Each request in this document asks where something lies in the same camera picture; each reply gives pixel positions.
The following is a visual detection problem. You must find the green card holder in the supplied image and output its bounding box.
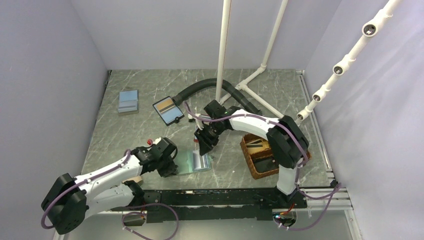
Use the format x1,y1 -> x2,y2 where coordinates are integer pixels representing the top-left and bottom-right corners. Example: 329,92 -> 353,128
174,149 -> 212,175

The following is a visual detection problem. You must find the beige card holder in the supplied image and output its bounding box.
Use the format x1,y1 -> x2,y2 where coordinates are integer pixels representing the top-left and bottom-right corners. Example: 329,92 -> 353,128
122,175 -> 143,185

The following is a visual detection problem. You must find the white pipe camera boom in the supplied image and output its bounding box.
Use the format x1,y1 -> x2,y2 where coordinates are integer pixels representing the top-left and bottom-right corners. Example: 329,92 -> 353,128
295,0 -> 402,125

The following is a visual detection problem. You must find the brown wicker basket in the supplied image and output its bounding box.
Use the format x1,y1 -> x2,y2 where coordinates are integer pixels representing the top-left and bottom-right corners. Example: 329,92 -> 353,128
240,133 -> 303,180

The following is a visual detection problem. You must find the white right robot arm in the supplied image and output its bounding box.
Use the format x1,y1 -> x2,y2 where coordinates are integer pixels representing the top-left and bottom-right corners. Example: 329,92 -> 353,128
194,100 -> 310,208

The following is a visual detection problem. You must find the black corrugated hose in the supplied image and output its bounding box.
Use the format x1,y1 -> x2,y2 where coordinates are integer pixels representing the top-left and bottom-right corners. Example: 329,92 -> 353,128
172,78 -> 263,116

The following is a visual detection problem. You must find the gold card in basket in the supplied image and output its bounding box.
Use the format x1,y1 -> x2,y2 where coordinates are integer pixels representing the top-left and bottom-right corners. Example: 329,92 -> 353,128
246,138 -> 270,155

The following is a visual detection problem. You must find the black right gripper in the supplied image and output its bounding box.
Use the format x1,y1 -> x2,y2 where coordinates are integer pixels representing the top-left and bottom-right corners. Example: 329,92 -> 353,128
194,119 -> 225,157

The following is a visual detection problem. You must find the white pvc pipe frame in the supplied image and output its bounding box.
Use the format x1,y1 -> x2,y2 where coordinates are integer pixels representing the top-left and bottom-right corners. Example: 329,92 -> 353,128
213,0 -> 292,120

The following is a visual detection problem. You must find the black card holder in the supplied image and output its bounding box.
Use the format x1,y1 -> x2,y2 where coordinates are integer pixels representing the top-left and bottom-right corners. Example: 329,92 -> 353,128
152,96 -> 185,126

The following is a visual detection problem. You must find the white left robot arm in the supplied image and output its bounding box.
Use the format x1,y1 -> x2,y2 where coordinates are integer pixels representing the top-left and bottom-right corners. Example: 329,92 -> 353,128
40,137 -> 178,235

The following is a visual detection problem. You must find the grey blue card holder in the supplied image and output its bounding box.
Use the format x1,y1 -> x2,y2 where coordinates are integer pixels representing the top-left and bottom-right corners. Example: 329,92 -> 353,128
118,89 -> 139,114

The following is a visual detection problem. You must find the black card in basket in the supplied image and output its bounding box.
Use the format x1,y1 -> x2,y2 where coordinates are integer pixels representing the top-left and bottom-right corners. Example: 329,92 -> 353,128
253,156 -> 279,173

